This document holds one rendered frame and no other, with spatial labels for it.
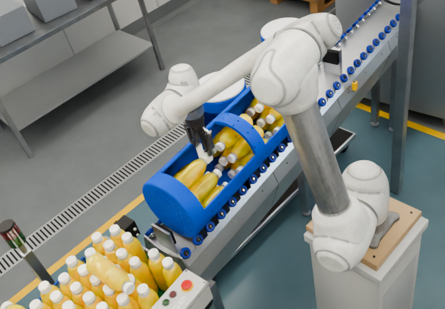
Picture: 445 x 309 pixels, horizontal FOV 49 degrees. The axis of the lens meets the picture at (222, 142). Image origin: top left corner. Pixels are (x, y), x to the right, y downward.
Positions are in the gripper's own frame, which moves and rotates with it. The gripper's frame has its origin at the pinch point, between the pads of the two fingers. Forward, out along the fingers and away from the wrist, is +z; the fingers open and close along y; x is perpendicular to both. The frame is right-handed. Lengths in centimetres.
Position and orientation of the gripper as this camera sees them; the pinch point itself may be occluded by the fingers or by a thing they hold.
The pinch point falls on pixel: (204, 153)
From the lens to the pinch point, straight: 195.8
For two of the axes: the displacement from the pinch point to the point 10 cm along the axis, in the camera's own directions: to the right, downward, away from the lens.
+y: -7.7, -3.0, 5.6
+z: 1.9, 7.4, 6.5
